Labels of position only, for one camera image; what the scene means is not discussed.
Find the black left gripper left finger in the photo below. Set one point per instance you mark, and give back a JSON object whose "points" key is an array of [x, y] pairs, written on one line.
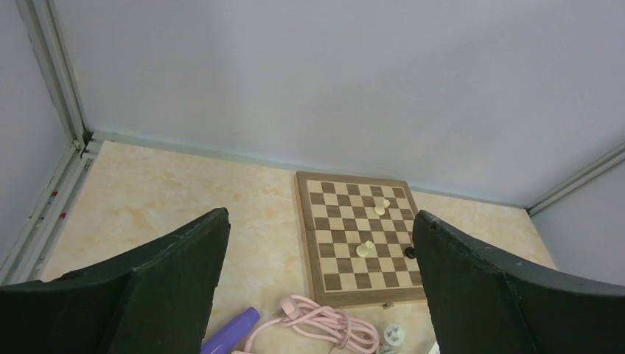
{"points": [[155, 298]]}

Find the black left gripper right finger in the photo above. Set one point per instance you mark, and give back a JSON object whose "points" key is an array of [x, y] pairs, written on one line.
{"points": [[483, 299]]}

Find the purple microphone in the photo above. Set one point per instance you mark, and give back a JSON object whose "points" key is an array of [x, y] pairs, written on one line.
{"points": [[234, 331]]}

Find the black chess king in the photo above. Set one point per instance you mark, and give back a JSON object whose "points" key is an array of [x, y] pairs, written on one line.
{"points": [[410, 253]]}

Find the cream chess piece near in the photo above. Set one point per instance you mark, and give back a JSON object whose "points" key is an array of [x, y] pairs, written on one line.
{"points": [[364, 248]]}

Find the cream chess piece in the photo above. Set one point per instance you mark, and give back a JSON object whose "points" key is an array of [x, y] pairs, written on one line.
{"points": [[381, 207], [364, 248]]}

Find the cream chess piece far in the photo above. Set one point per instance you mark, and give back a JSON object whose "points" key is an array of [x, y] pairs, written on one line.
{"points": [[381, 207]]}

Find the wooden chessboard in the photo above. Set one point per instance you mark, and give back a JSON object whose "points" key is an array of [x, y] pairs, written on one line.
{"points": [[337, 215]]}

